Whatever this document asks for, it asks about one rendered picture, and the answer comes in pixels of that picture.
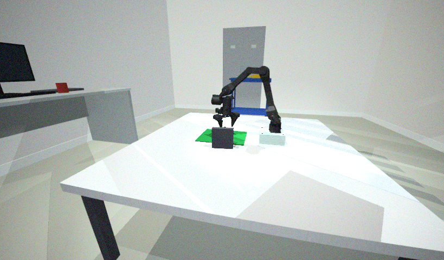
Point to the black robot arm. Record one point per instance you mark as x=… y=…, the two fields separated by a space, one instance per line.
x=272 y=113

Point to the green circuit board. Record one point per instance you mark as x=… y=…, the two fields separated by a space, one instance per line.
x=238 y=138

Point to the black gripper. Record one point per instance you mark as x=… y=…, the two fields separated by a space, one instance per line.
x=226 y=113

